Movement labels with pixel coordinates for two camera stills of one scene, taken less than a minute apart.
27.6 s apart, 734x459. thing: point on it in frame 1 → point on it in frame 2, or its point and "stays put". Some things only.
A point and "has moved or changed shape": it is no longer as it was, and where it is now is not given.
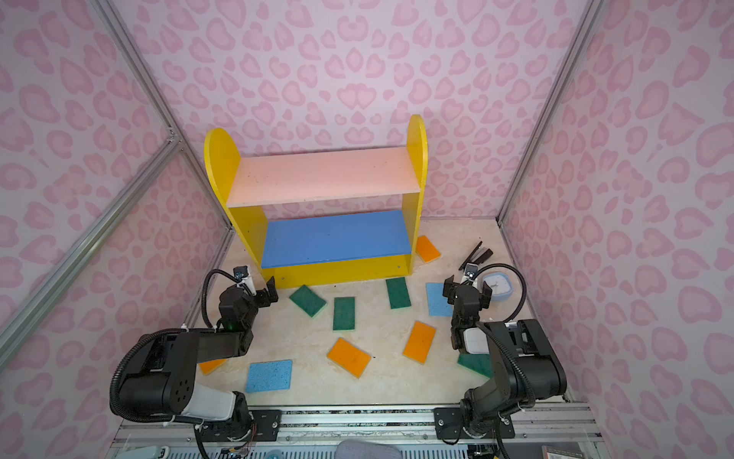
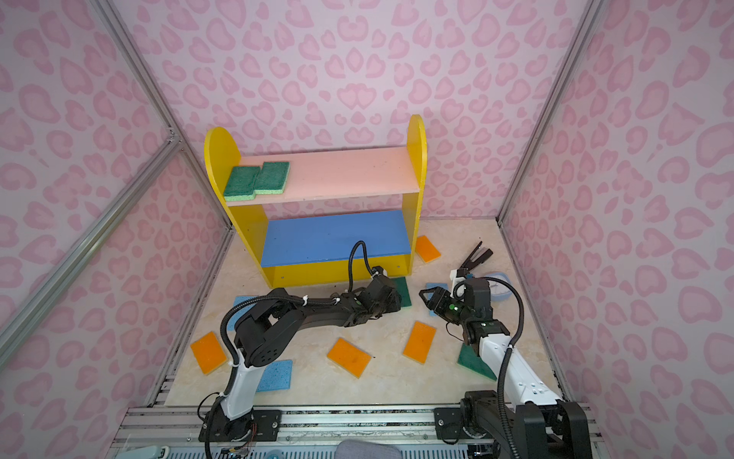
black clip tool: (480, 255) stays put
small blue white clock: (501, 286) stays put
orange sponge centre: (349, 358) stays put
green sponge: (308, 300) has moved or changed shape
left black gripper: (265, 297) → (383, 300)
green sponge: (481, 363) stays put
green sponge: (399, 293) stays put
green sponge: (343, 314) has moved or changed shape
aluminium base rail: (315, 424) stays put
